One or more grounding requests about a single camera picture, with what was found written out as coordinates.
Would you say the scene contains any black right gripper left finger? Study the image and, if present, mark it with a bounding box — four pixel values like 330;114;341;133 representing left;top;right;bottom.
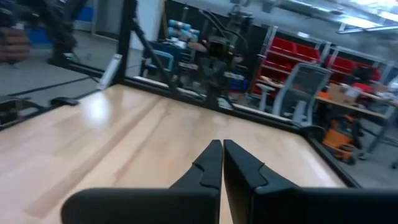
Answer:
60;139;223;224

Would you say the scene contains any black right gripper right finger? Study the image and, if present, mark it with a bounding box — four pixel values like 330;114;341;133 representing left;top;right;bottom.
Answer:
223;139;398;224

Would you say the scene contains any blue cylinder stack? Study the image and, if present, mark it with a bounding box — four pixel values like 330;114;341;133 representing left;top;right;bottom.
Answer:
167;18;201;43

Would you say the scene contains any teal chair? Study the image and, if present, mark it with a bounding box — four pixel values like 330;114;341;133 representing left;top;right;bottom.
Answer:
144;49;175;74

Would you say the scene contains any red bin storage rack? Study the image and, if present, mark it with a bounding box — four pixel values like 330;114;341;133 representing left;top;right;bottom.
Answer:
251;26;327;96
326;45;388;91

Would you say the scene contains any white office chair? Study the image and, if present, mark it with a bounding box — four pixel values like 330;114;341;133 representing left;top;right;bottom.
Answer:
256;63;334;127

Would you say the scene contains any wooden desk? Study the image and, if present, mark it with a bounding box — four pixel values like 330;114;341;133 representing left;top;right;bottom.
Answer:
315;93;398;156

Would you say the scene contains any cardboard box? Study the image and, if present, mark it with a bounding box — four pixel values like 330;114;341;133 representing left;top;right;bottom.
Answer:
328;83;358;106

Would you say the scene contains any person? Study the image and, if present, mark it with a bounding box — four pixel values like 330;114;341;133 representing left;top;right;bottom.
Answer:
0;27;31;63

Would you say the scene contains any silver metal bracket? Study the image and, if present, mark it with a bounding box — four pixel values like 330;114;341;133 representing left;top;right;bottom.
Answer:
98;53;124;91

